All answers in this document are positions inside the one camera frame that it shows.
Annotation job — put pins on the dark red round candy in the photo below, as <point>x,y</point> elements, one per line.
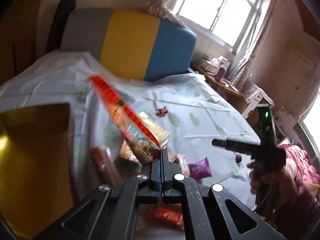
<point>238,158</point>

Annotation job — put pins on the person's right hand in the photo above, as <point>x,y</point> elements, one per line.
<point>260,179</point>

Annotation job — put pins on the pink quilt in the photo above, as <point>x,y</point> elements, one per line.
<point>305,171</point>

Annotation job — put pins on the small red candy wrapper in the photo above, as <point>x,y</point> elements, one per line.
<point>162,112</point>

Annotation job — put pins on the purple snack packet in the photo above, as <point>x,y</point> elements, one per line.
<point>200,169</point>

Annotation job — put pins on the gold gift box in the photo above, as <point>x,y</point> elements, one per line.
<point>36,183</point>

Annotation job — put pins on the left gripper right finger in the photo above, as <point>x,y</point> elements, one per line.
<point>210,212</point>

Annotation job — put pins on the white cloud-print tablecloth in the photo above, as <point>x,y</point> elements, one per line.
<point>196,116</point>

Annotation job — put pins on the orange snack bag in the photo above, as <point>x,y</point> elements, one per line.
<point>120,112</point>

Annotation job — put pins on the person's forearm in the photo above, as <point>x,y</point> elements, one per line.
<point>297,208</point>

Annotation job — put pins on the red wedding candy bag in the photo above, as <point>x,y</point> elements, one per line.
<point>168,213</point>

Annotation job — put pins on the wooden side table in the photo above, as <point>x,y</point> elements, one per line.
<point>234,97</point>

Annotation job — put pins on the window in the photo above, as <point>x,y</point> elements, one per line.
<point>225,19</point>

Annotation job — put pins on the grey yellow blue headboard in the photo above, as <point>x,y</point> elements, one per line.
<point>130,44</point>

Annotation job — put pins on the rice cracker packet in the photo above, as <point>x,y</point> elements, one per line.
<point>141,137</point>

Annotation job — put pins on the white stool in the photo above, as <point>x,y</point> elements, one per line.
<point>254,96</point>

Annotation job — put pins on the purple box on side table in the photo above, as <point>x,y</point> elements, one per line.
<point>220,74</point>

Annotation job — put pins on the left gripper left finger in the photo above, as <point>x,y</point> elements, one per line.
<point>108,212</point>

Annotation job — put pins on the tissue box on side table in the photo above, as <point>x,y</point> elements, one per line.
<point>213,64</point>

